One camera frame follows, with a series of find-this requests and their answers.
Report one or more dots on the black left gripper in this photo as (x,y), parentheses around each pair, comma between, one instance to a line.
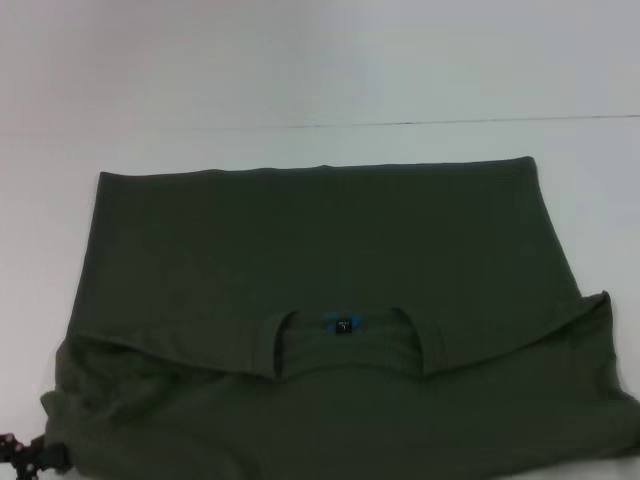
(30,455)

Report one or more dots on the dark green FREE! t-shirt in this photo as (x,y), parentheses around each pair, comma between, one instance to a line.
(325,325)

